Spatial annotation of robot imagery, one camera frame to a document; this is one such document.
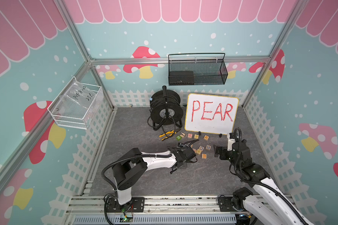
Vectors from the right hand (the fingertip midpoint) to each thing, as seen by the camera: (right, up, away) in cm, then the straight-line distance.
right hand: (221, 145), depth 79 cm
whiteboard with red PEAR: (-1, +18, +18) cm, 26 cm away
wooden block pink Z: (-15, +3, +23) cm, 28 cm away
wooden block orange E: (-7, -10, +13) cm, 17 cm away
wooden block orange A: (-4, +2, +21) cm, 21 cm away
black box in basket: (-22, +41, +11) cm, 48 cm away
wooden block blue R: (-4, -4, +15) cm, 16 cm away
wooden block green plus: (-11, +2, +21) cm, 24 cm away
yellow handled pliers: (-27, +6, +26) cm, 38 cm away
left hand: (-24, -14, +10) cm, 29 cm away
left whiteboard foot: (-8, +5, +23) cm, 25 cm away
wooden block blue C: (-8, -5, +15) cm, 18 cm away
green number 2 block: (-23, +1, +21) cm, 31 cm away
